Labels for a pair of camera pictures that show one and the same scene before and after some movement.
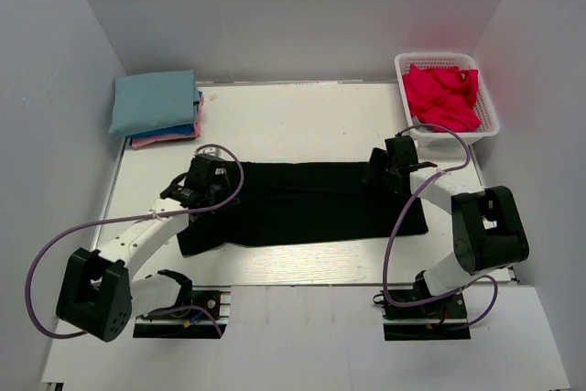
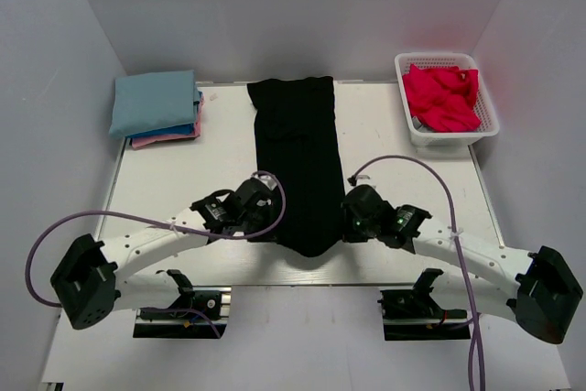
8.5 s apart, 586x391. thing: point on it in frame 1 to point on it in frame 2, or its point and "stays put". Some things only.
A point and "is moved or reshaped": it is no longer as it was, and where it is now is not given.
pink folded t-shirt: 139,142 stays put
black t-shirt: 283,203 is moved or reshaped
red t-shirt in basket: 443,97 stays put
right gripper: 379,159 to 349,233
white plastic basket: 484,108 stays put
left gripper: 224,179 to 268,209
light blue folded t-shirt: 151,102 stays put
